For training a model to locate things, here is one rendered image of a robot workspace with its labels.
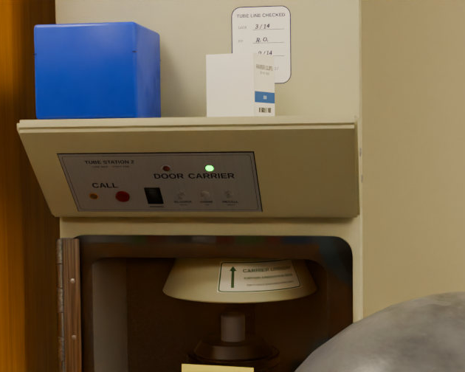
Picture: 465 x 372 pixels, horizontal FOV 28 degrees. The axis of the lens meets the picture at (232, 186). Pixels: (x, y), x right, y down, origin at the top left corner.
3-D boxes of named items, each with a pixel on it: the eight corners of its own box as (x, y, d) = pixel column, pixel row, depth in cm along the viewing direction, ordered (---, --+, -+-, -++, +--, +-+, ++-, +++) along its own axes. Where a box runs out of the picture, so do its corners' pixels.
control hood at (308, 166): (57, 215, 99) (54, 122, 99) (362, 215, 94) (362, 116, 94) (15, 225, 88) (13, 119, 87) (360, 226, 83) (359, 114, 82)
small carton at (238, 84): (229, 118, 93) (228, 58, 93) (274, 117, 91) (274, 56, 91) (206, 117, 89) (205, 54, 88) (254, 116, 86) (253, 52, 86)
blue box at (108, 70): (69, 121, 98) (67, 35, 97) (162, 119, 96) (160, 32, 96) (35, 119, 88) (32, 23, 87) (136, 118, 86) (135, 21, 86)
